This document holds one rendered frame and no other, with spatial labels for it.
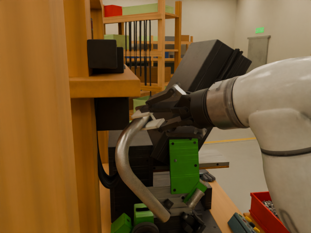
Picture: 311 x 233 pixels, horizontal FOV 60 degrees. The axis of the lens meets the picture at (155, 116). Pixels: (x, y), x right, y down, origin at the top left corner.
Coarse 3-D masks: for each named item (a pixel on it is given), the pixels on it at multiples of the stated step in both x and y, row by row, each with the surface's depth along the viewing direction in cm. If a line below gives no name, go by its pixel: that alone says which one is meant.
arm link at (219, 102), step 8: (224, 80) 47; (232, 80) 45; (216, 88) 46; (224, 88) 45; (208, 96) 46; (216, 96) 45; (224, 96) 44; (208, 104) 46; (216, 104) 45; (224, 104) 44; (232, 104) 43; (208, 112) 46; (216, 112) 45; (224, 112) 44; (232, 112) 43; (216, 120) 46; (224, 120) 45; (232, 120) 44; (224, 128) 47; (232, 128) 47; (240, 128) 46
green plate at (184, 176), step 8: (176, 144) 104; (184, 144) 104; (192, 144) 105; (176, 152) 104; (184, 152) 104; (192, 152) 105; (184, 160) 104; (192, 160) 105; (176, 168) 104; (184, 168) 104; (192, 168) 104; (176, 176) 103; (184, 176) 104; (192, 176) 104; (176, 184) 103; (184, 184) 104; (192, 184) 104; (176, 192) 103; (184, 192) 104
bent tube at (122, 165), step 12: (132, 120) 65; (144, 120) 66; (132, 132) 63; (120, 144) 61; (120, 156) 60; (120, 168) 60; (132, 180) 61; (144, 192) 63; (156, 204) 65; (156, 216) 66; (168, 216) 67
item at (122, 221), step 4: (120, 216) 77; (124, 216) 76; (128, 216) 78; (116, 220) 77; (120, 220) 76; (124, 220) 74; (128, 220) 76; (112, 224) 77; (116, 224) 76; (120, 224) 74; (124, 224) 73; (128, 224) 74; (112, 228) 75; (116, 228) 74; (120, 228) 73; (124, 228) 73; (128, 228) 73; (132, 228) 76; (112, 232) 74; (116, 232) 73; (120, 232) 73; (124, 232) 73; (128, 232) 73
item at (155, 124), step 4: (152, 120) 67; (156, 120) 65; (160, 120) 64; (164, 120) 64; (148, 124) 66; (152, 124) 64; (156, 124) 63; (160, 124) 63; (144, 128) 65; (148, 128) 65; (152, 128) 64
